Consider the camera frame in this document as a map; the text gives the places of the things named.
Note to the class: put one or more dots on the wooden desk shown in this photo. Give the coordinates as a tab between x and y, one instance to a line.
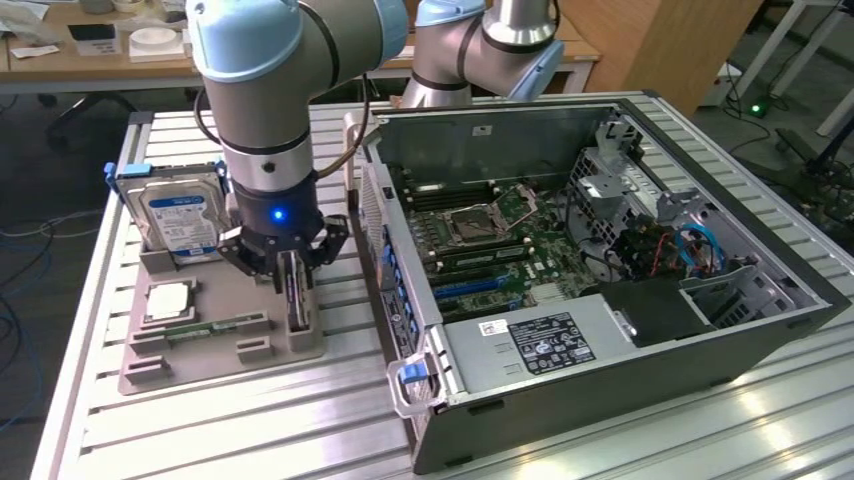
101	67

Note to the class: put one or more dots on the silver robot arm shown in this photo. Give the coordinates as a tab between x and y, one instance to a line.
268	125

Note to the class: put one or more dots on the white box with bowl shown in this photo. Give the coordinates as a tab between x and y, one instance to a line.
157	47

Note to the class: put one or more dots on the metal disk bay cage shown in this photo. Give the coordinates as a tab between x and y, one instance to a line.
601	200

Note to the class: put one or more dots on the grey power supply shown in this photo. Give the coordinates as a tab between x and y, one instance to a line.
481	360

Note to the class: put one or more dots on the graphics card with metal bracket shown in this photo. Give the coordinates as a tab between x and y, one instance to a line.
297	300

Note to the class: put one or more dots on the silver CPU chip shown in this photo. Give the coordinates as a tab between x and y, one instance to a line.
167	302

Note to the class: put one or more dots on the open black PC case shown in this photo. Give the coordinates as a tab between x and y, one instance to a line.
601	400

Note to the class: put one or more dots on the black connector block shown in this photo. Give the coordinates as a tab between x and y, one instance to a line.
637	250

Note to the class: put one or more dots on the black chair base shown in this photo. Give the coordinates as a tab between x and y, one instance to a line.
81	105

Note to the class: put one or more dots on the small silver heat sink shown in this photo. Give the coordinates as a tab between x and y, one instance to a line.
549	294

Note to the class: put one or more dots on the white box with black top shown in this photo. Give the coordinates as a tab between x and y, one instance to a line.
97	45

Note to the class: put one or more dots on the metal socket cover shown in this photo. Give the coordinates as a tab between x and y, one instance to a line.
517	207

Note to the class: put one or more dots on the white paper slip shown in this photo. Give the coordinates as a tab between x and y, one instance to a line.
34	51

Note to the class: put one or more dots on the green motherboard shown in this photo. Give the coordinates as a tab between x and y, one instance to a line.
534	270

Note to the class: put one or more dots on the green RAM stick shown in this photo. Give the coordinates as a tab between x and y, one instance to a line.
208	330

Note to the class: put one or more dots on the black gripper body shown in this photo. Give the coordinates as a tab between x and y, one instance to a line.
268	230

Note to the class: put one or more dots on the hard disk in blue carrier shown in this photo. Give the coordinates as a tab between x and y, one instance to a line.
181	225

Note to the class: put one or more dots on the grey cup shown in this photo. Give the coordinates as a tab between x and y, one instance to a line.
97	6

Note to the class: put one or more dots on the CPU socket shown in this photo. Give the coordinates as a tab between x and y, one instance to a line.
474	225

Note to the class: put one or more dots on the white table frame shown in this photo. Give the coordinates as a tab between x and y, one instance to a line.
809	47

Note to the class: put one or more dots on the blue expansion slot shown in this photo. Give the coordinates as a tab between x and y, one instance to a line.
468	287

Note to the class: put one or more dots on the grey metal bracket bay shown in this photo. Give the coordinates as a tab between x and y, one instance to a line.
741	295

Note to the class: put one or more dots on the wooden cabinet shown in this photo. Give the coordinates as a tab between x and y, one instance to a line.
668	50

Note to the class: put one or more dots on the white tape roll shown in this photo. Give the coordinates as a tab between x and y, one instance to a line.
127	5

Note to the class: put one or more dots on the installed black RAM stick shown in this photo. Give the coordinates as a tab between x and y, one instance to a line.
481	257

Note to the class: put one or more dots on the grey parts rack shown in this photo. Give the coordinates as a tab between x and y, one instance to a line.
214	360

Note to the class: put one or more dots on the black floor stand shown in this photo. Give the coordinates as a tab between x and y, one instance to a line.
801	145

